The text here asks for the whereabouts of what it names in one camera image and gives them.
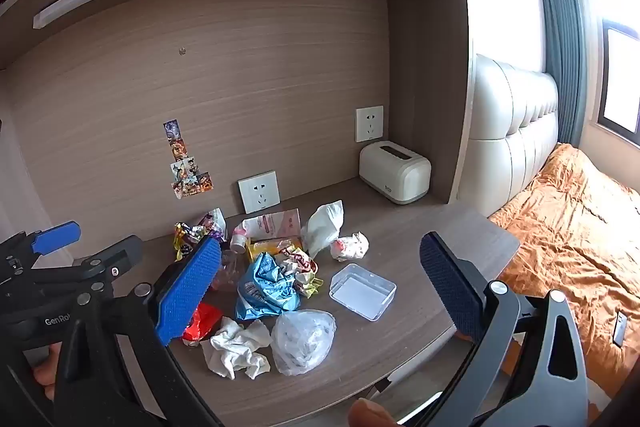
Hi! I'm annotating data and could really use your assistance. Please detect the pink white tube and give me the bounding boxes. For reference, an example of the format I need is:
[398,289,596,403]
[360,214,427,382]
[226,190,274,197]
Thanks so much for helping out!
[230,208,302,254]

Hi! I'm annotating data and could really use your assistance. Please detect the person's left hand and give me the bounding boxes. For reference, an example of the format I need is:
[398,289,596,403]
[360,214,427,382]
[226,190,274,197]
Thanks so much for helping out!
[31,341,63,403]

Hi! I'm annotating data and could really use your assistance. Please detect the white rounded desktop box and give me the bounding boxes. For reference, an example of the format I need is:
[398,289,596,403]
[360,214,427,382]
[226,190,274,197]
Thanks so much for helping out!
[359,140,432,206]

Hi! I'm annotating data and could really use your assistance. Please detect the clear plastic bottle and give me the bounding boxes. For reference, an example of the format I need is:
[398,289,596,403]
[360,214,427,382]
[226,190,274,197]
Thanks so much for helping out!
[212,249,251,292]

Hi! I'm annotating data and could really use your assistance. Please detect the orange bed sheet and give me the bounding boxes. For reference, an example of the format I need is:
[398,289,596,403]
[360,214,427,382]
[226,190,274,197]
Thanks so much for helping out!
[487,143,640,402]

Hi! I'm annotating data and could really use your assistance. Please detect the window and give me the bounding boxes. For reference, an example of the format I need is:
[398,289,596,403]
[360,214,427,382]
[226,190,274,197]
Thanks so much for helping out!
[594,0,640,144]

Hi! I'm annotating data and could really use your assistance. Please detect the small red stained tissue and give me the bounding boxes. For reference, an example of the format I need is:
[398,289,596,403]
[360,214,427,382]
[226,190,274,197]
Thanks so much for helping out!
[330,232,370,262]

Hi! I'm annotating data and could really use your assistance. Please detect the blue grey curtain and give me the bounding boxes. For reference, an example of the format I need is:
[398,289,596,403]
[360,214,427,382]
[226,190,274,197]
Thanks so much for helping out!
[529,0,589,152]

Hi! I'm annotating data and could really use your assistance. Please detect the person's right hand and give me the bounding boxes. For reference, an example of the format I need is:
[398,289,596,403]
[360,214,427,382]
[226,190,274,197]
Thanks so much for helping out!
[348,398,401,427]

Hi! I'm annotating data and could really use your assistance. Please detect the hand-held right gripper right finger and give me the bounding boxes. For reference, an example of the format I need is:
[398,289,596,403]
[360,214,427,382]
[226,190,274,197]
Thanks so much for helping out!
[400,232,590,427]

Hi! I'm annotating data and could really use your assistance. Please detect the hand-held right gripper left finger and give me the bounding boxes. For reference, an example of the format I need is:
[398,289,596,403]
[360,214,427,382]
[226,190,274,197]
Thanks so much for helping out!
[52,237,223,427]

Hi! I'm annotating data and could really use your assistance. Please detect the wooden shelf unit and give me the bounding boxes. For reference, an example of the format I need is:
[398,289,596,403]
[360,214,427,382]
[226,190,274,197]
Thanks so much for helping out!
[0,0,476,240]

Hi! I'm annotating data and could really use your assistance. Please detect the red white wrapper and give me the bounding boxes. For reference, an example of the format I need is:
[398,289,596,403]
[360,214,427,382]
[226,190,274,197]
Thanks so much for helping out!
[275,246,319,289]

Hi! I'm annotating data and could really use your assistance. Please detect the cream padded headboard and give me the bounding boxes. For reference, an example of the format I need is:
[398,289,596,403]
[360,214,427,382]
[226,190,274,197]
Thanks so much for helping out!
[457,54,560,219]

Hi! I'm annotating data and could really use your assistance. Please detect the colourful snack wrapper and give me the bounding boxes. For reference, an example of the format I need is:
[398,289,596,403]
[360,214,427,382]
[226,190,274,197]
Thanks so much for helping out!
[173,208,228,260]

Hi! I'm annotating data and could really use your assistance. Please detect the yellow wrapper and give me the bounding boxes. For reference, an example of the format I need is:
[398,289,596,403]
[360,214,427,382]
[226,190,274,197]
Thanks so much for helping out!
[247,238,325,299]

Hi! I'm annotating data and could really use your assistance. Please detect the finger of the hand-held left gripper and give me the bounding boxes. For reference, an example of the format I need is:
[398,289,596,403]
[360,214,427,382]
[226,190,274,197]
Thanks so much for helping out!
[0,221,82,278]
[0,234,144,304]

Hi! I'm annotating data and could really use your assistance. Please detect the white wall socket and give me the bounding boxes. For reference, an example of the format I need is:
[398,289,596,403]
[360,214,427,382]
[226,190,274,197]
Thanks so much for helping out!
[355,105,385,143]
[237,170,281,215]

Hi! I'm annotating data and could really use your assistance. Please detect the black phone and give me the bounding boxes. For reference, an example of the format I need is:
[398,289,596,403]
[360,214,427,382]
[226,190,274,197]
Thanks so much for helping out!
[612,312,630,349]

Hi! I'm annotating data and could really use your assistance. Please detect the crumpled white tissue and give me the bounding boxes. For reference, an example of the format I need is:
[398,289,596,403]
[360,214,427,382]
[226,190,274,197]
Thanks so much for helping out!
[201,317,272,380]

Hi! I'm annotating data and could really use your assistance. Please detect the blue snack bag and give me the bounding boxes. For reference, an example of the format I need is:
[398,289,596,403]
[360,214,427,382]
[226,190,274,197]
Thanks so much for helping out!
[235,252,302,322]

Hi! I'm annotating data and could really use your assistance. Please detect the clear plastic bag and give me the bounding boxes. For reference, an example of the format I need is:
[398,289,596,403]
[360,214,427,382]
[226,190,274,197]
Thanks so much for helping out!
[270,309,337,377]

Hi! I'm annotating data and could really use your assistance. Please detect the clear plastic box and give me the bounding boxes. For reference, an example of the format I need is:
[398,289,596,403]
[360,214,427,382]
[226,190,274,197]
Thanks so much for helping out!
[328,263,397,322]

